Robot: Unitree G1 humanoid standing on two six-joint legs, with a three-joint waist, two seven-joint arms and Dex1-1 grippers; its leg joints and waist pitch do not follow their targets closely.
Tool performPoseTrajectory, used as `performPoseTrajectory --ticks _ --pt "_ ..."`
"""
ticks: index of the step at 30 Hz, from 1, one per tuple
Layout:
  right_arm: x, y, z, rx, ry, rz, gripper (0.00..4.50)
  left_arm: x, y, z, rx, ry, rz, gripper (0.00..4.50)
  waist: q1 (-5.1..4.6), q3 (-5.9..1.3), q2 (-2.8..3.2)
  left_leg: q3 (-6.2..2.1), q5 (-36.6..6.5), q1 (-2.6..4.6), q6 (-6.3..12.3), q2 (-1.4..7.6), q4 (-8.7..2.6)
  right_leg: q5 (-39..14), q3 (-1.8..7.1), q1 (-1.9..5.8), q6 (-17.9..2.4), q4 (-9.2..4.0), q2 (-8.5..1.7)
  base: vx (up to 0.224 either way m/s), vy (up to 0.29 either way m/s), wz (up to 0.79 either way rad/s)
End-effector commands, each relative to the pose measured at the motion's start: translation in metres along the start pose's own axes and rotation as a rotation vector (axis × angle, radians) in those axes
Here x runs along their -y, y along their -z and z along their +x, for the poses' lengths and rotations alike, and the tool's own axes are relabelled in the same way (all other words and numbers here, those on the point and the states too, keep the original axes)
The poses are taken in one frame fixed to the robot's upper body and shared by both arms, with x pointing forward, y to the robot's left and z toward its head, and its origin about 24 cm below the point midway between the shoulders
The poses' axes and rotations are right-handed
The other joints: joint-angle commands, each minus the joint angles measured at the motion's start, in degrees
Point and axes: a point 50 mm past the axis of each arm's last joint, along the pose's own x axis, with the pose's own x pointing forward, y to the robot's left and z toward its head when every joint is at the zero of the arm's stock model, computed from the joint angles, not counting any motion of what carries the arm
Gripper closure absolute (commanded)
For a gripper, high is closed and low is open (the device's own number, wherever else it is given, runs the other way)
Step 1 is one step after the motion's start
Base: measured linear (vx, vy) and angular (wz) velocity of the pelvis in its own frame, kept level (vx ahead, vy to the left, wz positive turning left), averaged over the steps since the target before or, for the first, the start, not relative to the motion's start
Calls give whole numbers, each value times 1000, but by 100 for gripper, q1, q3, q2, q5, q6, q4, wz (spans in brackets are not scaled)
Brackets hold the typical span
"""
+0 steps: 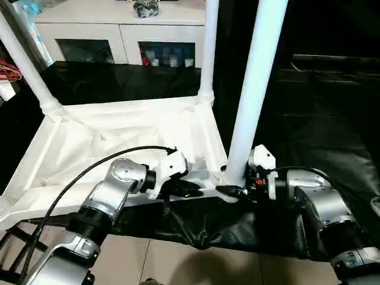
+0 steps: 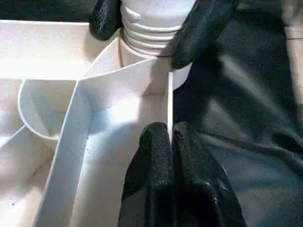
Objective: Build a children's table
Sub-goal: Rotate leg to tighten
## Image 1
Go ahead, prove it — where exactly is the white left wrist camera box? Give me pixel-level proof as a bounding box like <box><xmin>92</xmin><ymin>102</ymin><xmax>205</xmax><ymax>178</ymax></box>
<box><xmin>145</xmin><ymin>151</ymin><xmax>188</xmax><ymax>200</ymax></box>

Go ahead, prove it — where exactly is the white plastic table leg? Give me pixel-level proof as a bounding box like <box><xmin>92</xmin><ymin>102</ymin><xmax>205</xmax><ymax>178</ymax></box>
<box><xmin>222</xmin><ymin>0</ymin><xmax>290</xmax><ymax>202</ymax></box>
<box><xmin>0</xmin><ymin>12</ymin><xmax>63</xmax><ymax>119</ymax></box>
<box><xmin>198</xmin><ymin>0</ymin><xmax>220</xmax><ymax>106</ymax></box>

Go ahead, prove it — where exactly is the blue lit device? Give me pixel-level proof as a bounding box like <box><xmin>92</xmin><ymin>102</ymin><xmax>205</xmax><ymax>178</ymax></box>
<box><xmin>21</xmin><ymin>0</ymin><xmax>46</xmax><ymax>16</ymax></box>

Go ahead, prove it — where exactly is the dark object on cabinet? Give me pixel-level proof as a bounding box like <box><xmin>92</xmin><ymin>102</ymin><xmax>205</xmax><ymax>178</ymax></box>
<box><xmin>133</xmin><ymin>0</ymin><xmax>162</xmax><ymax>18</ymax></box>

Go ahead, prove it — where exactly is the red wire basket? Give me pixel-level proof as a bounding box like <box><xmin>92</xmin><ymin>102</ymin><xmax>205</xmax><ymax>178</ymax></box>
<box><xmin>0</xmin><ymin>58</ymin><xmax>23</xmax><ymax>83</ymax></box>

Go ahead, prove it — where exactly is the white plastic table top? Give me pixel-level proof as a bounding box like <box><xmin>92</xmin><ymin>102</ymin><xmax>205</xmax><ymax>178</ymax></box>
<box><xmin>0</xmin><ymin>95</ymin><xmax>238</xmax><ymax>229</ymax></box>

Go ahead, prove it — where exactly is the black folding table frame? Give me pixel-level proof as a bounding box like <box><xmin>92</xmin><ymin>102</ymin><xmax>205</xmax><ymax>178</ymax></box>
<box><xmin>0</xmin><ymin>221</ymin><xmax>49</xmax><ymax>283</ymax></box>

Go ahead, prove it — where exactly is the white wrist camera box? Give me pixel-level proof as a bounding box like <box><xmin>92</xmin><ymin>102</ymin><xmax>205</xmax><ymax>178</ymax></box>
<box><xmin>248</xmin><ymin>144</ymin><xmax>277</xmax><ymax>201</ymax></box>
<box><xmin>145</xmin><ymin>151</ymin><xmax>188</xmax><ymax>200</ymax></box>

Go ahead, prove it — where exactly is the white sideboard with glass doors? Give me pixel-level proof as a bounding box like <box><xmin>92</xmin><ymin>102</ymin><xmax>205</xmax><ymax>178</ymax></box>
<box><xmin>36</xmin><ymin>0</ymin><xmax>207</xmax><ymax>67</ymax></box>

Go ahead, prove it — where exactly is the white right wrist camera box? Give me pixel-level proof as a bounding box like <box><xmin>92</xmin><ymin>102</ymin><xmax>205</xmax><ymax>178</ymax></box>
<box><xmin>248</xmin><ymin>144</ymin><xmax>277</xmax><ymax>201</ymax></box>

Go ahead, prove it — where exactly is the black plastic mat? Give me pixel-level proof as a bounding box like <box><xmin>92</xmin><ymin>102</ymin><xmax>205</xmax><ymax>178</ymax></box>
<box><xmin>0</xmin><ymin>59</ymin><xmax>380</xmax><ymax>262</ymax></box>

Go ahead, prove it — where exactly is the grey curtain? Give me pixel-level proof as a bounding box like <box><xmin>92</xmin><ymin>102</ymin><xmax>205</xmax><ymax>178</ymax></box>
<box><xmin>0</xmin><ymin>0</ymin><xmax>55</xmax><ymax>69</ymax></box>

